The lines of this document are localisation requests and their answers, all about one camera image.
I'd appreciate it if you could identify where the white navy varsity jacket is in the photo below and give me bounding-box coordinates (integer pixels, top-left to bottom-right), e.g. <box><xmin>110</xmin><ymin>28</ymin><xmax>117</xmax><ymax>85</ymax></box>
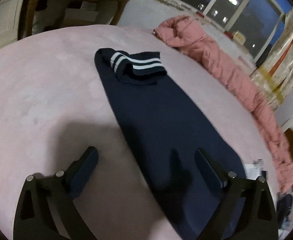
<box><xmin>94</xmin><ymin>48</ymin><xmax>246</xmax><ymax>239</ymax></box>

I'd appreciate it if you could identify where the blue plaid folded garment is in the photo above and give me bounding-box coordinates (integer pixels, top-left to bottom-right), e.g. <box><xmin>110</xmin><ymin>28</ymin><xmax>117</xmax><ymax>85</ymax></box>
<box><xmin>276</xmin><ymin>193</ymin><xmax>293</xmax><ymax>229</ymax></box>

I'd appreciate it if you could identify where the pink bed sheet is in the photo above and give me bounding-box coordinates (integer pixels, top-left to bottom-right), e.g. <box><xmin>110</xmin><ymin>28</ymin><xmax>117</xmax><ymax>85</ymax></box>
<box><xmin>0</xmin><ymin>25</ymin><xmax>279</xmax><ymax>239</ymax></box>

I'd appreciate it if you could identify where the tree pattern curtain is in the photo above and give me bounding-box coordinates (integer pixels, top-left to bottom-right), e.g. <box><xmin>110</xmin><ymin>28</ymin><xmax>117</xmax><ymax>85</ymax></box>
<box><xmin>251</xmin><ymin>7</ymin><xmax>293</xmax><ymax>111</ymax></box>

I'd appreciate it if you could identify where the pink plaid quilt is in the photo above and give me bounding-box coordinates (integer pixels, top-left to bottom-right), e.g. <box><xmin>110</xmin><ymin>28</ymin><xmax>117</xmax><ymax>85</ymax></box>
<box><xmin>153</xmin><ymin>15</ymin><xmax>293</xmax><ymax>193</ymax></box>

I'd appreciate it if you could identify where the white framed window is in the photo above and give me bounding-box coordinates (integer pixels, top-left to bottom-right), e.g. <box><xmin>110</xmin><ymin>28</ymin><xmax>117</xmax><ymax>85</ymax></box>
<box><xmin>167</xmin><ymin>0</ymin><xmax>293</xmax><ymax>65</ymax></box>

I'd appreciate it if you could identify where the dark wooden desk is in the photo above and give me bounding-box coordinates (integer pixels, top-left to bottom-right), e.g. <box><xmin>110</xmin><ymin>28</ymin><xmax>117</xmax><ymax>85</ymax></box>
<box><xmin>18</xmin><ymin>0</ymin><xmax>129</xmax><ymax>40</ymax></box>

